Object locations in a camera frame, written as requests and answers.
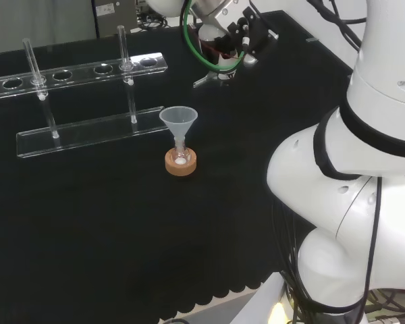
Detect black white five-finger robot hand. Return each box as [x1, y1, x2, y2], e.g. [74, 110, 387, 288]
[197, 7, 279, 81]

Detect translucent plastic funnel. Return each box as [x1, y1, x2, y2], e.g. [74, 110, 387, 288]
[159, 105, 199, 143]

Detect clear acrylic funnel stand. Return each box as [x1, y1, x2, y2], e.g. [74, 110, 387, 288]
[0, 25, 172, 160]

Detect small round-bottom glass flask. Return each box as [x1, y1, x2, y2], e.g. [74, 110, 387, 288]
[173, 136, 191, 167]

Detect grey cabinet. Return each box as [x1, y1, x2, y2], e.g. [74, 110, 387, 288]
[90, 0, 138, 38]

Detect black bench cloth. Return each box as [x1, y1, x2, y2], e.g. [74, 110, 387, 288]
[0, 9, 356, 324]

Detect green cable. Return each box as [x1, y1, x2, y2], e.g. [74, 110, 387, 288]
[182, 0, 238, 74]

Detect cork ring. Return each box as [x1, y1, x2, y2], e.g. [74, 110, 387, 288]
[164, 147, 198, 177]

